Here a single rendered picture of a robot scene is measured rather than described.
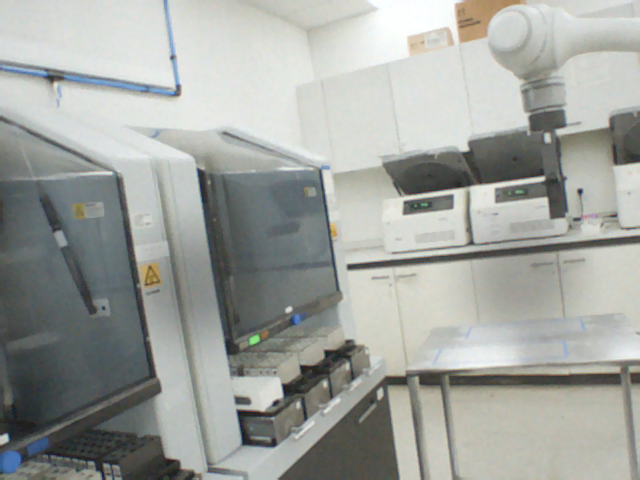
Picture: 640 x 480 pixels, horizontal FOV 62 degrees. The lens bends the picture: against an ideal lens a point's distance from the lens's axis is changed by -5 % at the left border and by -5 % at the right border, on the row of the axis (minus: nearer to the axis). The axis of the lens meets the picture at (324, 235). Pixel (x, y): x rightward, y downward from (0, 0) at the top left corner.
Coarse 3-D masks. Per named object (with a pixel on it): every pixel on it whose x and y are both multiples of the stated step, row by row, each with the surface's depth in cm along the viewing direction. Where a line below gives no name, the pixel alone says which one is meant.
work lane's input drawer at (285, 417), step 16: (288, 400) 136; (240, 416) 132; (256, 416) 131; (272, 416) 129; (288, 416) 134; (240, 432) 133; (256, 432) 131; (272, 432) 128; (288, 432) 133; (304, 432) 131
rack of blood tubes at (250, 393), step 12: (240, 384) 140; (252, 384) 139; (264, 384) 137; (276, 384) 137; (240, 396) 146; (252, 396) 132; (264, 396) 132; (276, 396) 137; (240, 408) 134; (252, 408) 132; (264, 408) 132
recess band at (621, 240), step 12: (588, 240) 311; (600, 240) 308; (612, 240) 305; (624, 240) 303; (636, 240) 300; (468, 252) 343; (480, 252) 340; (492, 252) 337; (504, 252) 333; (516, 252) 330; (528, 252) 327; (540, 252) 324; (348, 264) 381; (360, 264) 377; (372, 264) 373; (384, 264) 369; (396, 264) 365; (408, 264) 362
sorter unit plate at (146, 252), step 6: (138, 246) 109; (144, 246) 110; (150, 246) 112; (156, 246) 113; (162, 246) 115; (138, 252) 108; (144, 252) 110; (150, 252) 111; (156, 252) 113; (162, 252) 114; (168, 252) 116; (138, 258) 108; (144, 258) 110; (150, 258) 111
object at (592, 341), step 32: (544, 320) 171; (576, 320) 165; (608, 320) 159; (448, 352) 155; (480, 352) 150; (512, 352) 145; (544, 352) 140; (576, 352) 136; (608, 352) 132; (416, 384) 145; (416, 416) 146; (448, 416) 185; (416, 448) 146; (448, 448) 187
